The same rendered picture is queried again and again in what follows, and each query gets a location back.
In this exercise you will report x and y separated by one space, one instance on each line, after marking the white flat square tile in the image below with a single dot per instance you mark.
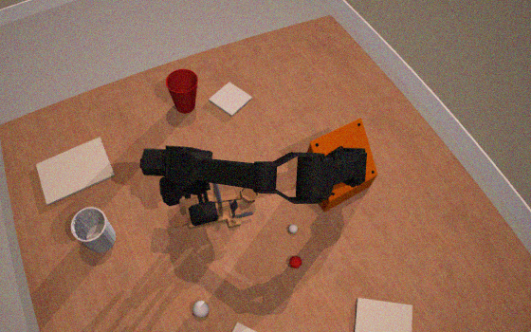
230 99

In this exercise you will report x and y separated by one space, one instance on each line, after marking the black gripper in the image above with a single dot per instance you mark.
203 212

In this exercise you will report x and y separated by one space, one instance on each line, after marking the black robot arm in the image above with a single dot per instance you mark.
183 167

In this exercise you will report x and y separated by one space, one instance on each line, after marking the white ball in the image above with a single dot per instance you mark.
201 309

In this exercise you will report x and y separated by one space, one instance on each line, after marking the white flat square board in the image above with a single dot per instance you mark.
379 316
241 328
74 170

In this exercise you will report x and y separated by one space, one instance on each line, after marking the dark red cup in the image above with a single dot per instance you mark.
182 84

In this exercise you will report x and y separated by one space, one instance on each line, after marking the grey cup with white rim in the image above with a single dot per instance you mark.
93 229

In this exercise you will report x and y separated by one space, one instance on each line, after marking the red ball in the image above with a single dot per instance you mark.
295 261

